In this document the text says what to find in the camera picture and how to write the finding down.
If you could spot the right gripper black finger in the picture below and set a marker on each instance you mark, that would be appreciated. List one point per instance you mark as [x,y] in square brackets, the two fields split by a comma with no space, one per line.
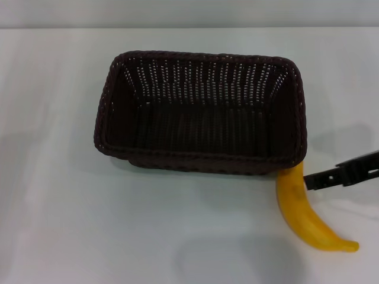
[322,179]
[359,168]

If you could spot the dark brown woven basket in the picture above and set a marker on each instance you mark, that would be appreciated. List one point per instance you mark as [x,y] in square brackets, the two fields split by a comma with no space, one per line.
[201,133]

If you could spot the yellow banana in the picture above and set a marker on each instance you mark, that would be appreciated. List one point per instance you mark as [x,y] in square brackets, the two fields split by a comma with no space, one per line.
[293,195]

